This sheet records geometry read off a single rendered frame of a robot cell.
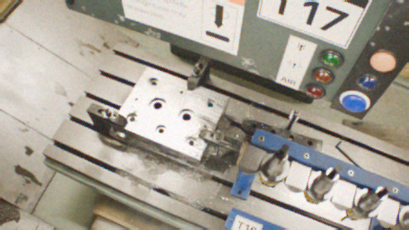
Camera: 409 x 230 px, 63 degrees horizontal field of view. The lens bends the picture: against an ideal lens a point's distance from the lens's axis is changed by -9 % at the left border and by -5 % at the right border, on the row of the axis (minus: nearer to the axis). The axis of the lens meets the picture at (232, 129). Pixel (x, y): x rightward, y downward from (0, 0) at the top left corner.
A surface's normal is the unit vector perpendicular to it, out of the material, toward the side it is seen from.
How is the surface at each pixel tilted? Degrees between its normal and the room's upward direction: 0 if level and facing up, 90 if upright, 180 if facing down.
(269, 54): 90
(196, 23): 90
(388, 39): 90
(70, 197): 0
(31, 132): 24
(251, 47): 90
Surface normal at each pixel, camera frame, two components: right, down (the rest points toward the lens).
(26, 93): 0.44, -0.26
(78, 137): 0.08, -0.45
